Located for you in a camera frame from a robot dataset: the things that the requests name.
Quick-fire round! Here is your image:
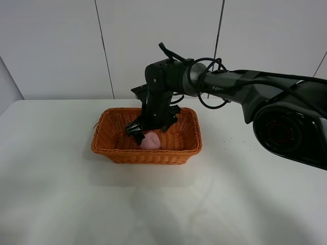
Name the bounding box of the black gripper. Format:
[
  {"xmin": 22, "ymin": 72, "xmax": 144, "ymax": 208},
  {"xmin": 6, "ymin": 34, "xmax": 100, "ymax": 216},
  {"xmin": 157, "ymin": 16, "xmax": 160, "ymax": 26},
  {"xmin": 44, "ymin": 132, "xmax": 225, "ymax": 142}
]
[{"xmin": 125, "ymin": 85, "xmax": 181, "ymax": 145}]

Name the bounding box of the pink peach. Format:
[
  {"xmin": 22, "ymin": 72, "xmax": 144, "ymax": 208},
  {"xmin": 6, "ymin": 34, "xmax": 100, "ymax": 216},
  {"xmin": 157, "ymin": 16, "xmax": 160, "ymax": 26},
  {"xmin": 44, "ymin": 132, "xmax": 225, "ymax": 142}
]
[{"xmin": 139, "ymin": 132, "xmax": 161, "ymax": 150}]

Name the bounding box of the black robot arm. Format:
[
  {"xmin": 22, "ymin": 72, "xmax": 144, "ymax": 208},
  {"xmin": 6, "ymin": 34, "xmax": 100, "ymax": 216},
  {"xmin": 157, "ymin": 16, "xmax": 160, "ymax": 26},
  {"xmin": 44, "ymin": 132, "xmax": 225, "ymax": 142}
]
[{"xmin": 126, "ymin": 58, "xmax": 326, "ymax": 169}]

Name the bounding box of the orange woven wicker basket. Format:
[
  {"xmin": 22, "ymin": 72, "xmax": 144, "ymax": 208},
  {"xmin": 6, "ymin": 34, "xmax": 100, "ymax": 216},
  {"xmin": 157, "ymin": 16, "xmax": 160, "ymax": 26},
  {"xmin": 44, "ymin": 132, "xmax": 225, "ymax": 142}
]
[{"xmin": 91, "ymin": 107, "xmax": 202, "ymax": 165}]

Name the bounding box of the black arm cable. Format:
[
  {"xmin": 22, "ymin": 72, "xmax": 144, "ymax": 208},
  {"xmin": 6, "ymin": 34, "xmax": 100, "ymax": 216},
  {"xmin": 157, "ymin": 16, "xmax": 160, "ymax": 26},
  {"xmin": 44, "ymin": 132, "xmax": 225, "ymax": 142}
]
[{"xmin": 158, "ymin": 42, "xmax": 327, "ymax": 110}]

